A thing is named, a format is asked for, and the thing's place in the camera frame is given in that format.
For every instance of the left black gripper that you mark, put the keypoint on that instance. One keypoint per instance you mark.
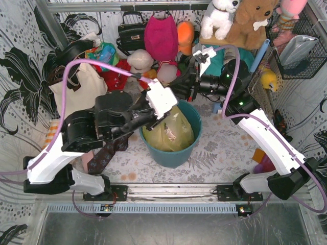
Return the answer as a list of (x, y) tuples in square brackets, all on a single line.
[(144, 117)]

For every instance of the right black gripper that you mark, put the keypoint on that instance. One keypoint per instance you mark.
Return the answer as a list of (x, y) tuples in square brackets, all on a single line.
[(188, 85)]

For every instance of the yellow trash bag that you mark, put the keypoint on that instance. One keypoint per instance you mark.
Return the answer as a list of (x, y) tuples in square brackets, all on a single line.
[(173, 134)]

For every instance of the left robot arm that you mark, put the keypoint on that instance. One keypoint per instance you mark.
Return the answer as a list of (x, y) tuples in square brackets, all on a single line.
[(114, 117)]

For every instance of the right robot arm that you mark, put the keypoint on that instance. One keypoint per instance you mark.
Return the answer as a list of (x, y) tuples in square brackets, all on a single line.
[(292, 169)]

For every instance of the rainbow striped bag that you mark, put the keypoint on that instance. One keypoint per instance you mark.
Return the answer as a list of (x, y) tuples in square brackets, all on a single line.
[(151, 74)]

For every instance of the teal trash bin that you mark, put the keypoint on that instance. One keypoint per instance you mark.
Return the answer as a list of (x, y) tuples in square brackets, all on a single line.
[(176, 159)]

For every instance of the pink white plush doll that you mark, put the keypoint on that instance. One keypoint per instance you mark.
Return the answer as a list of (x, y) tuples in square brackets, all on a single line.
[(168, 71)]

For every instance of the white fluffy plush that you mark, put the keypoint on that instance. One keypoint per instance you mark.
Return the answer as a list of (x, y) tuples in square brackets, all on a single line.
[(140, 61)]

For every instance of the orange plush toy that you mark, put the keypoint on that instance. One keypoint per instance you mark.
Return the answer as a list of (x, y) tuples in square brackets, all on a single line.
[(186, 32)]

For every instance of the red garment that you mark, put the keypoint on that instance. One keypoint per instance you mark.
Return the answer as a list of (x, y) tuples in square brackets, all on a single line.
[(114, 80)]

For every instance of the brown floral necktie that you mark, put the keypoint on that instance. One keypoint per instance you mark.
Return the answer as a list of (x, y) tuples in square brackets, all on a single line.
[(101, 159)]

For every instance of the black leather handbag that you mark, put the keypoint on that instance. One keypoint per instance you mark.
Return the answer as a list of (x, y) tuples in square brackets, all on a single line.
[(131, 36)]

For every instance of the white plush dog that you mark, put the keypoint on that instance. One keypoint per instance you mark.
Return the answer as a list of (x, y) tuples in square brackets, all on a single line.
[(218, 19)]

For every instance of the yellow plush duck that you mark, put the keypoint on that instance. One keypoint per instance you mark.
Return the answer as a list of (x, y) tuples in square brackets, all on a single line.
[(268, 78)]

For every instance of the colourful scarf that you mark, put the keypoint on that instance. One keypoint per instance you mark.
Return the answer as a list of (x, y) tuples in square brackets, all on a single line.
[(105, 53)]

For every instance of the orange checkered towel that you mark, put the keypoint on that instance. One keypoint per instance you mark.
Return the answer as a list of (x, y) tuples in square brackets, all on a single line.
[(51, 132)]

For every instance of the brown plush dog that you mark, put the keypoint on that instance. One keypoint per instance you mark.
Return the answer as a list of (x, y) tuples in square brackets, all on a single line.
[(250, 20)]

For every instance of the magenta orange cloth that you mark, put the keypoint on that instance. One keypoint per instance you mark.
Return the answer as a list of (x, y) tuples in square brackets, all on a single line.
[(263, 162)]

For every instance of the silver pouch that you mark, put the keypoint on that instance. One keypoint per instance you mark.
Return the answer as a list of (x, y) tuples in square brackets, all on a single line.
[(297, 49)]

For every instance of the pink plush toy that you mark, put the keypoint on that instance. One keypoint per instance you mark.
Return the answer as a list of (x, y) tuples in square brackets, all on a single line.
[(288, 12)]

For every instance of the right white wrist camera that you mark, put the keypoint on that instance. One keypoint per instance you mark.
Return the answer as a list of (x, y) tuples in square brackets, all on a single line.
[(203, 56)]

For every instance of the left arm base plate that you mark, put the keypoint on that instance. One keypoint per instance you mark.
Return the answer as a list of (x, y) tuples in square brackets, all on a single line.
[(117, 192)]

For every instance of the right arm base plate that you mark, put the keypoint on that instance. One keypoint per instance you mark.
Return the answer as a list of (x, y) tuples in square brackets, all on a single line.
[(227, 193)]

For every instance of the black wire basket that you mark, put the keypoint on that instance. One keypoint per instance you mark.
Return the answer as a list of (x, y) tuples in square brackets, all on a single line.
[(306, 68)]

